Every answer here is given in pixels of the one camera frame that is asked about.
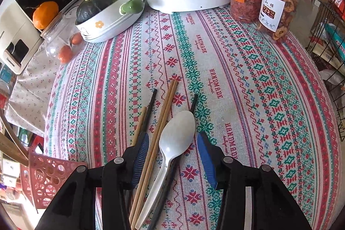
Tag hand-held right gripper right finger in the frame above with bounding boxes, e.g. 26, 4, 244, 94
196, 131, 313, 230

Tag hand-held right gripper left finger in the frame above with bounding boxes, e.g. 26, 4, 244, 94
35, 133, 150, 230

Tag white plastic spoon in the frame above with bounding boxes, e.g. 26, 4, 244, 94
135, 110, 196, 229

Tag pink perforated utensil holder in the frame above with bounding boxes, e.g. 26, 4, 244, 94
28, 150, 88, 211

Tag small-flower cabinet cloth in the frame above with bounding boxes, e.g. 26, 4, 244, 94
5, 0, 130, 137

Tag glass jar with wooden lid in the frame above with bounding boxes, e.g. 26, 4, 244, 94
40, 12, 85, 64

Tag green kabocha squash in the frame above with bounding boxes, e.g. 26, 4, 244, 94
76, 0, 118, 25

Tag jar of dried fruit slices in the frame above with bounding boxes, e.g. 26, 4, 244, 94
256, 0, 304, 42

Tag white air fryer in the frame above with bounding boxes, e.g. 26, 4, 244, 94
0, 0, 45, 75

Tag large orange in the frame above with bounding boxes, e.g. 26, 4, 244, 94
33, 1, 59, 30

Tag white floral dish green handles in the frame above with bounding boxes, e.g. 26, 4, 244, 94
75, 0, 145, 43

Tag black wire rack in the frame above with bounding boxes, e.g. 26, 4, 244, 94
307, 0, 345, 145

